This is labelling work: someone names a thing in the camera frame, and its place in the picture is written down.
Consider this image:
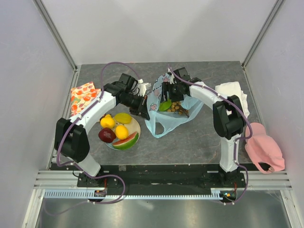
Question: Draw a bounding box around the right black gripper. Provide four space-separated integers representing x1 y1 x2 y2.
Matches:
161 81 184 103

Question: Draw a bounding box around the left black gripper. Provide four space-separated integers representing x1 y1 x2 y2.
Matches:
120 94 150 121

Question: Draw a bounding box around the fake brown grape cluster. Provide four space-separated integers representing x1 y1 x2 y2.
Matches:
166 102 190 117

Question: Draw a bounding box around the green fake starfruit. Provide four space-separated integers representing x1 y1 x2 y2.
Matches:
159 99 172 112

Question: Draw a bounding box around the yellow fake mango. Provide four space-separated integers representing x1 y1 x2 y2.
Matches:
114 113 132 124

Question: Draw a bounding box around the light blue plastic bag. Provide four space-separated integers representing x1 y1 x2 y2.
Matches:
145 73 204 138

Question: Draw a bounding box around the yellow fake lemon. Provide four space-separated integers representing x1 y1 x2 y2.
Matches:
115 125 129 140
100 114 116 129

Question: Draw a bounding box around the fake watermelon slice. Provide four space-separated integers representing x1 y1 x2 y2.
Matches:
112 132 139 150

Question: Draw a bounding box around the red fake apple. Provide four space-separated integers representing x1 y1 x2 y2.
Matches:
98 128 116 143

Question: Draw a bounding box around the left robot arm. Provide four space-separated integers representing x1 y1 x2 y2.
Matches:
54 74 151 187

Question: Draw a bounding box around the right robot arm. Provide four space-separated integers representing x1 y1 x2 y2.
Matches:
161 67 247 187

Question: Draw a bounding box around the cream and blue plate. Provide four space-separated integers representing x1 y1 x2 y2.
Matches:
106 117 141 150

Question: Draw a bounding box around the white folded cloth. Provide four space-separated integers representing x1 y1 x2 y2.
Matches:
215 82 250 118

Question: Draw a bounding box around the floral orange napkin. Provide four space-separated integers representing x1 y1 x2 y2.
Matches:
70 82 101 116

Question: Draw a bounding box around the pink cap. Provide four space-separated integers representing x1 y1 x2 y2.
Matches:
245 122 285 174

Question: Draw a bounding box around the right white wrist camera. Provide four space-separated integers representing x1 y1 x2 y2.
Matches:
167 68 175 84

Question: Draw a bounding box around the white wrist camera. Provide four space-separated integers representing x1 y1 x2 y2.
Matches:
167 68 175 84
137 79 151 96

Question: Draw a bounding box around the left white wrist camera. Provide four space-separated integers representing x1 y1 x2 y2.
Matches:
137 79 151 96

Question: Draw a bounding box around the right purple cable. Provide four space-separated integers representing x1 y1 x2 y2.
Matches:
168 64 256 206

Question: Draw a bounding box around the purple cable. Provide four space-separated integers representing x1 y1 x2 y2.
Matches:
168 64 256 206
44 61 143 216

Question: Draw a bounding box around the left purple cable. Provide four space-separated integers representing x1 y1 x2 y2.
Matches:
44 61 143 216

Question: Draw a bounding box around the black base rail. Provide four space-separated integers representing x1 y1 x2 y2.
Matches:
77 164 246 188

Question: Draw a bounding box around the slotted cable duct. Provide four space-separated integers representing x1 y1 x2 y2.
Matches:
44 188 235 200

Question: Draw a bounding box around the right aluminium frame post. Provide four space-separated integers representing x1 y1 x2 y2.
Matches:
241 0 285 70

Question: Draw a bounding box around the aluminium frame post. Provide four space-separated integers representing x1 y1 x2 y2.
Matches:
241 0 285 70
33 0 78 71

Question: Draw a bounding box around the left aluminium frame post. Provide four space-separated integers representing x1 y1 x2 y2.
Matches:
33 0 78 71

